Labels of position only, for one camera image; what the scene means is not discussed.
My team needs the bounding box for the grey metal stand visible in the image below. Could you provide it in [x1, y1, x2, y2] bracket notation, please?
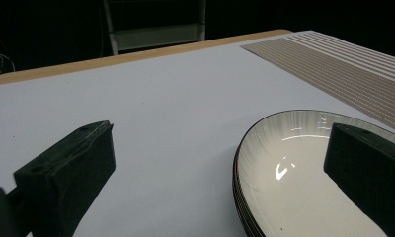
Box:
[101, 0, 207, 56]

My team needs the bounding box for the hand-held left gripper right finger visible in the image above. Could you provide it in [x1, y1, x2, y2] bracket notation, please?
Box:
[323, 122, 395, 237]

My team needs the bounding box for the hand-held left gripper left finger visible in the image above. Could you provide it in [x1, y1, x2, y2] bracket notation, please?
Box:
[13, 119, 117, 237]

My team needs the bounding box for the stack of white plates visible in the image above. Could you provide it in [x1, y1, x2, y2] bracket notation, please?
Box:
[232, 109, 395, 237]

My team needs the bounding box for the brown striped woven placemat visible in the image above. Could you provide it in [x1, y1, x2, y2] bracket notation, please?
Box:
[240, 30, 395, 136]

